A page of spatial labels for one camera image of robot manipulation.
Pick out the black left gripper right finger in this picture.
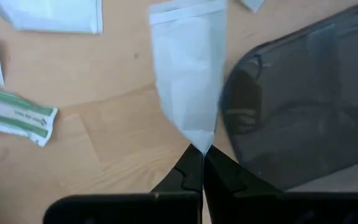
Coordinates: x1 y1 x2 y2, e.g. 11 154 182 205
203 145 358 224

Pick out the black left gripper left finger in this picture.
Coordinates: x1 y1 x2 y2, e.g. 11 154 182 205
44 143 204 224

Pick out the smoky transparent plastic bin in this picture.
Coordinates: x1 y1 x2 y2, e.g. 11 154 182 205
221 0 358 191

